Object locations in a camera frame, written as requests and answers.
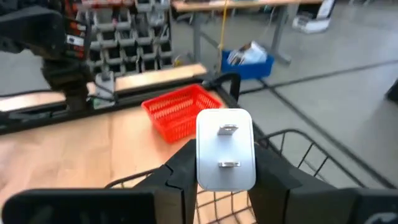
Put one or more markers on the blue plastic bin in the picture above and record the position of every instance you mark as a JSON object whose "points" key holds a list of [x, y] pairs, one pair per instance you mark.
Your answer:
{"points": [[248, 71]]}

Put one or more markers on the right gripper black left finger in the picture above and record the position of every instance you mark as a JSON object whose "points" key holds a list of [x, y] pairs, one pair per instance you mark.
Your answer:
{"points": [[124, 205]]}

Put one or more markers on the orange plastic basket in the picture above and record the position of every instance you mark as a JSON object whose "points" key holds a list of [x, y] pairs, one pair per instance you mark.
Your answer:
{"points": [[177, 112]]}

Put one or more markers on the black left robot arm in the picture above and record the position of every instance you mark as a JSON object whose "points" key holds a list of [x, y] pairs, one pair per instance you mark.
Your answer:
{"points": [[31, 31]]}

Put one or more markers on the grey metal box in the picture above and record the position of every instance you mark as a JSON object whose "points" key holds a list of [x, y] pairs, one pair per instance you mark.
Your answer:
{"points": [[104, 85]]}

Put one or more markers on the papers in blue bin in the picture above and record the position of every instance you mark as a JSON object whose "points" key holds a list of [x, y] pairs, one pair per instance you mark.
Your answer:
{"points": [[248, 53]]}

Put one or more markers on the white grey machine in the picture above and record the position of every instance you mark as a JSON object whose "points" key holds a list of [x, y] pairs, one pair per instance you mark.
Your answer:
{"points": [[314, 25]]}

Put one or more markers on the wooden workbench board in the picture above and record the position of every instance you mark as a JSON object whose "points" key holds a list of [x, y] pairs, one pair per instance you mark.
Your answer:
{"points": [[155, 77]]}

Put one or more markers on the black table frame rail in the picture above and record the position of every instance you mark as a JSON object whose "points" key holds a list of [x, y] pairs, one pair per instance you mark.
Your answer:
{"points": [[31, 121]]}

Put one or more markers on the wooden background table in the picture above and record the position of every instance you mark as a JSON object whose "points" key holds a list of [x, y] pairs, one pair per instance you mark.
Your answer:
{"points": [[248, 3]]}

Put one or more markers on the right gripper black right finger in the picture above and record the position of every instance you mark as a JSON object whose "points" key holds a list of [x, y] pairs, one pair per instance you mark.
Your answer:
{"points": [[311, 205]]}

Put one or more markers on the shelving rack with bins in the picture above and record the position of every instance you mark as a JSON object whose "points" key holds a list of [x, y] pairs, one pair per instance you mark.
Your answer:
{"points": [[130, 40]]}

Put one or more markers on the white USB wall charger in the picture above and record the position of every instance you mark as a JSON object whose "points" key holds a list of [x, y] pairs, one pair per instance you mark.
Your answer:
{"points": [[225, 146]]}

